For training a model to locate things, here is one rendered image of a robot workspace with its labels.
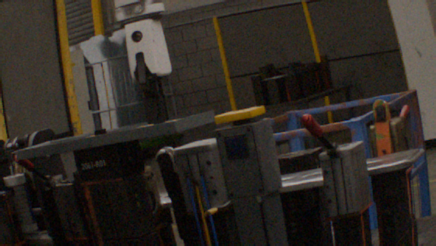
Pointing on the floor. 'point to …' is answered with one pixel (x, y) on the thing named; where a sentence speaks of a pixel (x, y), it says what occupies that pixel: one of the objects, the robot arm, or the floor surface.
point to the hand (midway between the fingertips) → (156, 109)
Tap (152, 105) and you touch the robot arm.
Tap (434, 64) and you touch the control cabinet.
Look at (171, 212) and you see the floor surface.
